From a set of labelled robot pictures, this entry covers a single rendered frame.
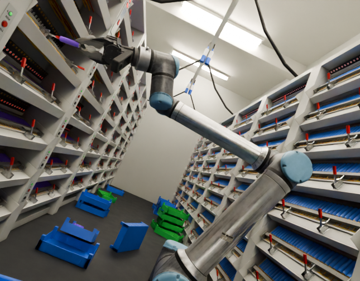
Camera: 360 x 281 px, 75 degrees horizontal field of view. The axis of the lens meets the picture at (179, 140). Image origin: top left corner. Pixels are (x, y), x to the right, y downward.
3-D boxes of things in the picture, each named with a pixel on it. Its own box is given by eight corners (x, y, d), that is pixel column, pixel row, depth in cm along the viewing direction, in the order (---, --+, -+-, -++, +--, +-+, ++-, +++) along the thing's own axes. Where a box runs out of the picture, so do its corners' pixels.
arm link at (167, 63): (180, 76, 92) (182, 52, 93) (149, 68, 87) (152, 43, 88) (171, 83, 100) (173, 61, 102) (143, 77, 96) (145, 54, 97)
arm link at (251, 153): (287, 163, 109) (162, 91, 113) (301, 162, 96) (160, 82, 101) (276, 185, 107) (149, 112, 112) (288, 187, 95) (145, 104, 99)
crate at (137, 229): (138, 248, 196) (132, 244, 199) (149, 226, 199) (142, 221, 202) (116, 252, 170) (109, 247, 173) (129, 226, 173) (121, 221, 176)
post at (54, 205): (56, 212, 195) (145, 35, 221) (52, 214, 186) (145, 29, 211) (33, 203, 193) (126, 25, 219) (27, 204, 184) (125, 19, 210)
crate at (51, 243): (94, 255, 151) (100, 243, 152) (86, 269, 131) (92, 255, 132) (49, 237, 148) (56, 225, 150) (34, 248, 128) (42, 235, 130)
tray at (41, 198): (57, 199, 187) (70, 186, 190) (15, 216, 128) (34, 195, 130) (38, 182, 187) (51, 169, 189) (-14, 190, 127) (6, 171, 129)
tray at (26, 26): (75, 87, 130) (88, 76, 131) (13, 22, 70) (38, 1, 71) (48, 63, 129) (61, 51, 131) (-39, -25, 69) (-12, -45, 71)
